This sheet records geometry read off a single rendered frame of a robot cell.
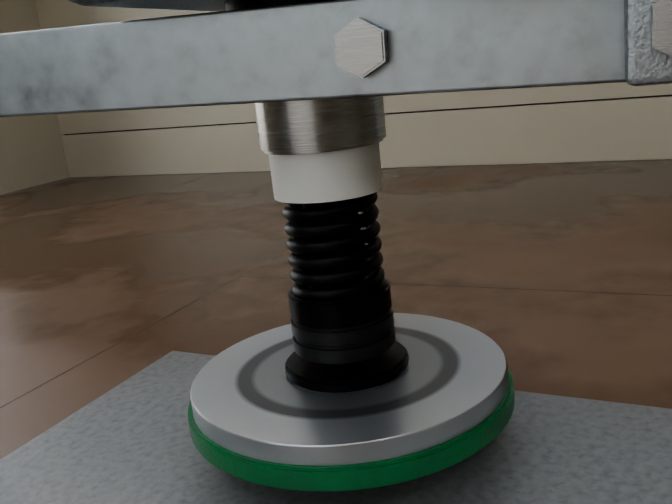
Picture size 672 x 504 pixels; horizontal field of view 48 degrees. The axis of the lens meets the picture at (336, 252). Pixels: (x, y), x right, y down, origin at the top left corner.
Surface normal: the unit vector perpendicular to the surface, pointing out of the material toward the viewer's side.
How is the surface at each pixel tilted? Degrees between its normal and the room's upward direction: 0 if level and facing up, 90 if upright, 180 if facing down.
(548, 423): 0
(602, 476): 0
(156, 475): 0
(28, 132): 90
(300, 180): 90
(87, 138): 90
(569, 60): 90
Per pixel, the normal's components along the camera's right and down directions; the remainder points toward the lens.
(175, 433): -0.11, -0.96
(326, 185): -0.02, 0.25
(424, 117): -0.44, 0.27
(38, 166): 0.89, 0.02
